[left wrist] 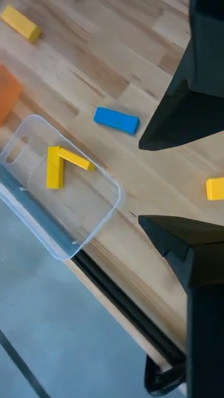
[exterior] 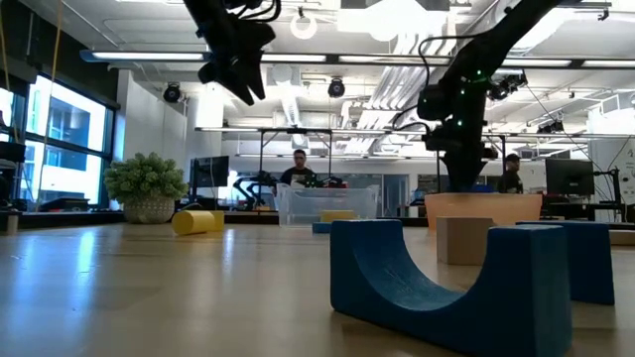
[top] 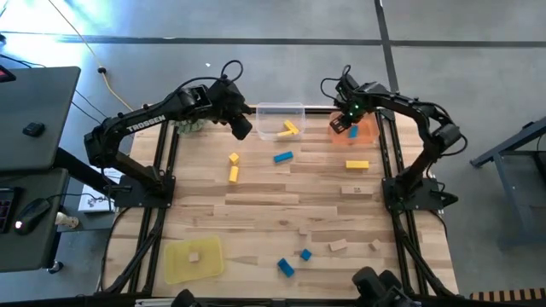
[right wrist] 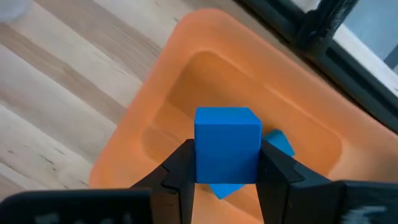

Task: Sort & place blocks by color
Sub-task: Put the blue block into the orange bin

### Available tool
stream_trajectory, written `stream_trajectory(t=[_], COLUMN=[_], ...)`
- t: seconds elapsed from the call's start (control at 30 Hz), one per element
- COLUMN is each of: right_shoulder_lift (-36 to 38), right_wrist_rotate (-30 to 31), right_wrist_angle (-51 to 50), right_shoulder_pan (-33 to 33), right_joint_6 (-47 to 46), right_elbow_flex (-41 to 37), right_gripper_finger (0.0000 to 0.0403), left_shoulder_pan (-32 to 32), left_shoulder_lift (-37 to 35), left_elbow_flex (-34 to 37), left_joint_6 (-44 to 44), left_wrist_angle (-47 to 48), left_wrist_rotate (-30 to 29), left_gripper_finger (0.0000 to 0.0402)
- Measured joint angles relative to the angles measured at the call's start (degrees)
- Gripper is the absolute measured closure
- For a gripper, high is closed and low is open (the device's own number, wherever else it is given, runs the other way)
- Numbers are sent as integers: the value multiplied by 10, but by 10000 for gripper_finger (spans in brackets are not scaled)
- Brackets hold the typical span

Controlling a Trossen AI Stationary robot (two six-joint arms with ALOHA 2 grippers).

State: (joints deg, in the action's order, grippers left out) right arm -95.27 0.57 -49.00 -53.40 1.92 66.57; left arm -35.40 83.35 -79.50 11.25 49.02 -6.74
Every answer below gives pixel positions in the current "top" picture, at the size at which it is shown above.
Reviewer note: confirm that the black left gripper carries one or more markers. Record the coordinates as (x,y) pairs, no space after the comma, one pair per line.
(226,102)

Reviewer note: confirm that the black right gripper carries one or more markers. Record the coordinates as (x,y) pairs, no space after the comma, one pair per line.
(354,100)

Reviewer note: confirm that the yellow cube block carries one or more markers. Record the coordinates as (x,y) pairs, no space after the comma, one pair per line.
(233,158)

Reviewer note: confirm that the yellow rectangular block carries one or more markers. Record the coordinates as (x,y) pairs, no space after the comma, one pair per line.
(291,126)
(357,165)

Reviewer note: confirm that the yellow cylinder block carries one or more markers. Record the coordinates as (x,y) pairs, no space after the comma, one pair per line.
(233,174)

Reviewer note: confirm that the blue rectangular block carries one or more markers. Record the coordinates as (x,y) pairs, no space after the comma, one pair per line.
(283,157)

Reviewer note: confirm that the long wooden rectangular block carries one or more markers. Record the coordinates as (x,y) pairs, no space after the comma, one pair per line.
(357,190)

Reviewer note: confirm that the plain wooden cube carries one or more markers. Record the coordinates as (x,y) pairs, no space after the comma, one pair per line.
(303,230)
(194,256)
(375,245)

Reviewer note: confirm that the short wooden rectangular block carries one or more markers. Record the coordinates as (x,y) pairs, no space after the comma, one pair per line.
(338,245)

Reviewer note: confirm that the blue cube block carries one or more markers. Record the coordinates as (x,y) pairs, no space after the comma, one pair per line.
(305,255)

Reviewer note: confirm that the blue arch block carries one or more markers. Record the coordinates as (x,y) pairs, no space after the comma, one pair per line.
(285,267)

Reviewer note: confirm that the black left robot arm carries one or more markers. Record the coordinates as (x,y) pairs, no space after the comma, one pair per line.
(145,119)

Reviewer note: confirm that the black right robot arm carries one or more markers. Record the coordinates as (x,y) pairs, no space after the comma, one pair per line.
(409,104)

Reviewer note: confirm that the clear plastic bin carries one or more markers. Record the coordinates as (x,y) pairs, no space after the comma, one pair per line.
(268,128)

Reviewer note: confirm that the orange plastic bin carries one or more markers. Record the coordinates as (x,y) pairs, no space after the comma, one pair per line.
(367,136)

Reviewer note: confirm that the green plant in white pot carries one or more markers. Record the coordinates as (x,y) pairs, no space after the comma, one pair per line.
(189,126)

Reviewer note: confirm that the white paper sheet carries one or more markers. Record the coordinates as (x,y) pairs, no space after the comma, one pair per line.
(96,200)

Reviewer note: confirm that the black bulky device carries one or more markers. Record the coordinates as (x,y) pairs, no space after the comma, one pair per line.
(371,285)

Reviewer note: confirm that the blue-grey metal table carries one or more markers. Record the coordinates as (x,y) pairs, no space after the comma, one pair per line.
(524,196)

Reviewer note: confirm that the small white object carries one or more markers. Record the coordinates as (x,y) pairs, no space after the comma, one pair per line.
(66,220)

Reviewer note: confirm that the dark grey desk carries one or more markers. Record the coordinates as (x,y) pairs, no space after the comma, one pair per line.
(25,251)
(42,98)

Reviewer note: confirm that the small black desk device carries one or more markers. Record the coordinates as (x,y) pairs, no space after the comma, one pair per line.
(33,129)

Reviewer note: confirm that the black computer mouse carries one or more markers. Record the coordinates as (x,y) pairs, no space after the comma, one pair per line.
(32,215)

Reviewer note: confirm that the black and orange striped board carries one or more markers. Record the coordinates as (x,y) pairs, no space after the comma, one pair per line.
(507,295)

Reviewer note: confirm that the black keyboard with red lights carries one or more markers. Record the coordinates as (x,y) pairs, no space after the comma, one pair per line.
(5,211)

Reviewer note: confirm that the black aluminium table frame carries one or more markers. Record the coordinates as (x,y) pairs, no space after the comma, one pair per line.
(161,153)

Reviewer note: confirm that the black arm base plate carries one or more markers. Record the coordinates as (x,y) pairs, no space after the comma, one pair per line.
(136,198)
(420,198)

